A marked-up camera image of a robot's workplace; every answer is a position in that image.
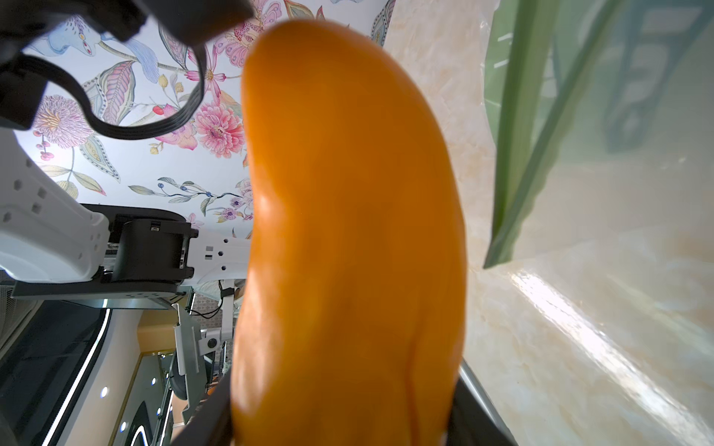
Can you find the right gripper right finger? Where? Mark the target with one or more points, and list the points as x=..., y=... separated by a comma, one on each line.
x=474, y=419

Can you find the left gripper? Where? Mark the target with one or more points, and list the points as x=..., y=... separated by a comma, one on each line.
x=24, y=78

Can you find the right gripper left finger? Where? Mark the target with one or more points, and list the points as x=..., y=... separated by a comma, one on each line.
x=212, y=425

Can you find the orange mango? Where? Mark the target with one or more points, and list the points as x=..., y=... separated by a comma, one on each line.
x=353, y=323

